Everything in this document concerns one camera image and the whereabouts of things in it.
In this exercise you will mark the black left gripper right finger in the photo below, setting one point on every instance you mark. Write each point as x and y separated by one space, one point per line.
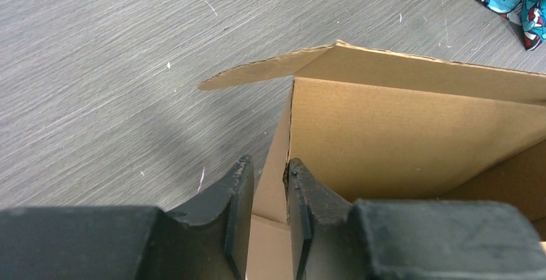
405 239

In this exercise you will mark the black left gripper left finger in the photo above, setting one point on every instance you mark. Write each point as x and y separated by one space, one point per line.
206 237

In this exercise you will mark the brown cardboard box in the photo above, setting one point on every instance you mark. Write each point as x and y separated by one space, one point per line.
378 125

